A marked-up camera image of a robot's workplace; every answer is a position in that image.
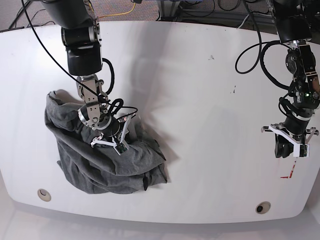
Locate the white cable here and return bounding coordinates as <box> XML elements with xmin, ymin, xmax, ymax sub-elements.
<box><xmin>236</xmin><ymin>11</ymin><xmax>258</xmax><ymax>30</ymax></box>

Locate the right table cable grommet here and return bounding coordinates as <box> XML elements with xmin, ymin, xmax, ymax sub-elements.
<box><xmin>255</xmin><ymin>201</ymin><xmax>271</xmax><ymax>215</ymax></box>

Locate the yellow cable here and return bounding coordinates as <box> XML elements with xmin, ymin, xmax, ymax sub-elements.
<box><xmin>92</xmin><ymin>3</ymin><xmax>136</xmax><ymax>23</ymax></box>

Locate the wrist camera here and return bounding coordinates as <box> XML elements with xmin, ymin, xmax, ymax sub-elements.
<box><xmin>113</xmin><ymin>140</ymin><xmax>130</xmax><ymax>156</ymax></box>
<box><xmin>292</xmin><ymin>143</ymin><xmax>310</xmax><ymax>158</ymax></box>

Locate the table cable grommet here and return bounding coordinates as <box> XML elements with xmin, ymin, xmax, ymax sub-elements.
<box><xmin>255</xmin><ymin>201</ymin><xmax>271</xmax><ymax>215</ymax></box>
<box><xmin>37</xmin><ymin>189</ymin><xmax>52</xmax><ymax>202</ymax></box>

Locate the left table cable grommet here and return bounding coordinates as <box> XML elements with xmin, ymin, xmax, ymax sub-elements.
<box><xmin>37</xmin><ymin>189</ymin><xmax>52</xmax><ymax>202</ymax></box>

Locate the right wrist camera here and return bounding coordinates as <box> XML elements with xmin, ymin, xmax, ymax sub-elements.
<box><xmin>113</xmin><ymin>140</ymin><xmax>130</xmax><ymax>156</ymax></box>

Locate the grey t-shirt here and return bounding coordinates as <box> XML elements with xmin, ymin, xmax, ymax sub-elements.
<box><xmin>44</xmin><ymin>91</ymin><xmax>168</xmax><ymax>195</ymax></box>

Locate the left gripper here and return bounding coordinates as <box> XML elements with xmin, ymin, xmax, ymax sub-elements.
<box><xmin>261</xmin><ymin>113</ymin><xmax>320</xmax><ymax>158</ymax></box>

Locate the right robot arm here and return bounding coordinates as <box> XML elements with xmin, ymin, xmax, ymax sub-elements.
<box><xmin>41</xmin><ymin>0</ymin><xmax>135</xmax><ymax>154</ymax></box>

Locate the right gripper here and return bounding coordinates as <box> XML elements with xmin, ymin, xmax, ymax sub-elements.
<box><xmin>90</xmin><ymin>113</ymin><xmax>136</xmax><ymax>148</ymax></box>

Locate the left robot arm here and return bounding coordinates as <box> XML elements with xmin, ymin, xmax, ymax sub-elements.
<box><xmin>255</xmin><ymin>0</ymin><xmax>320</xmax><ymax>158</ymax></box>

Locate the aluminium frame stand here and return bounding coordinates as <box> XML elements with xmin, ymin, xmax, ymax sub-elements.
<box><xmin>156</xmin><ymin>0</ymin><xmax>184</xmax><ymax>22</ymax></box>

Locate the red tape rectangle marking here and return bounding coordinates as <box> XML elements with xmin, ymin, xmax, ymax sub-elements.
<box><xmin>279</xmin><ymin>159</ymin><xmax>297</xmax><ymax>179</ymax></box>

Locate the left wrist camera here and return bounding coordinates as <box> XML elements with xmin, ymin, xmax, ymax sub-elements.
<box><xmin>292</xmin><ymin>143</ymin><xmax>310</xmax><ymax>158</ymax></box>

